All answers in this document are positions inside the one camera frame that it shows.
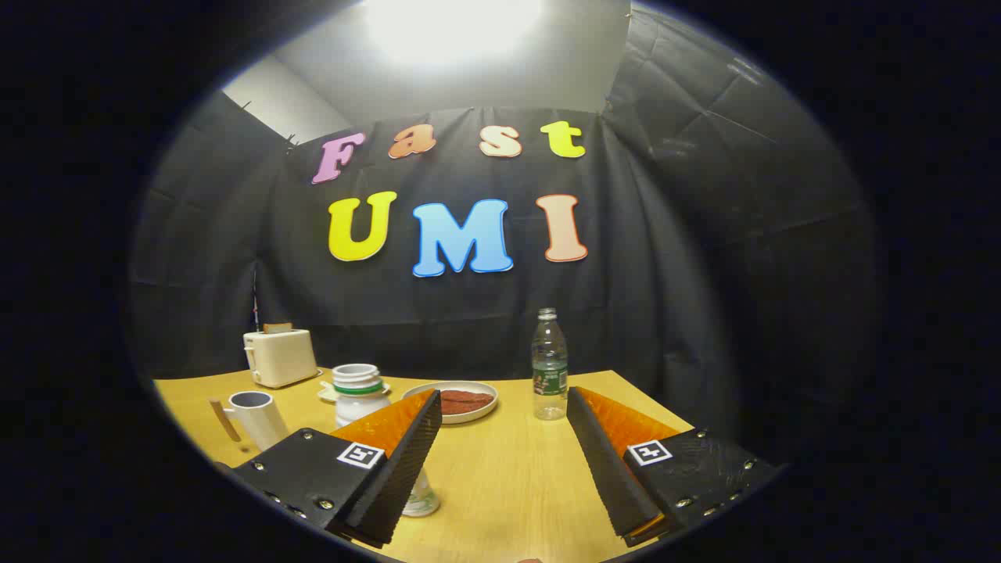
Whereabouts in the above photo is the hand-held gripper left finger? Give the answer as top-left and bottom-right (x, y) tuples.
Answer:
(231, 389), (443, 550)

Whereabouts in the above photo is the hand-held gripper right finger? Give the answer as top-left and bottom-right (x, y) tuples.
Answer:
(565, 385), (784, 548)

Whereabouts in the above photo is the white juice bottle green ring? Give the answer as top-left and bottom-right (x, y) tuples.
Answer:
(332, 364), (440, 518)

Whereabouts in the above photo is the white cup wooden handle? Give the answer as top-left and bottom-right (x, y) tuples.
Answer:
(210, 389), (290, 453)

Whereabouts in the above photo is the clear water bottle green label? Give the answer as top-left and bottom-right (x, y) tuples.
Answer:
(531, 308), (569, 421)

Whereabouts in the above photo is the sliced red meat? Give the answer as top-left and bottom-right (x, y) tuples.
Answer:
(440, 389), (495, 415)

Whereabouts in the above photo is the wooden table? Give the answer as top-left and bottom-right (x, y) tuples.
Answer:
(152, 369), (697, 563)

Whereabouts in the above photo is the small white dish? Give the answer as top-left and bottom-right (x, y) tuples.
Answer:
(317, 382), (392, 404)

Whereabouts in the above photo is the white plate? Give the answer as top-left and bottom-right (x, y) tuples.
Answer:
(401, 380), (499, 425)

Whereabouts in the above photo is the cream toaster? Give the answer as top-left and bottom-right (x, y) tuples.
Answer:
(242, 327), (320, 389)

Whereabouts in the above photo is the black backdrop cloth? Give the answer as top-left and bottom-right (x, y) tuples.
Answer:
(129, 8), (884, 462)

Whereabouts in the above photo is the ceiling light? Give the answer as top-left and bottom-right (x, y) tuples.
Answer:
(364, 0), (544, 67)

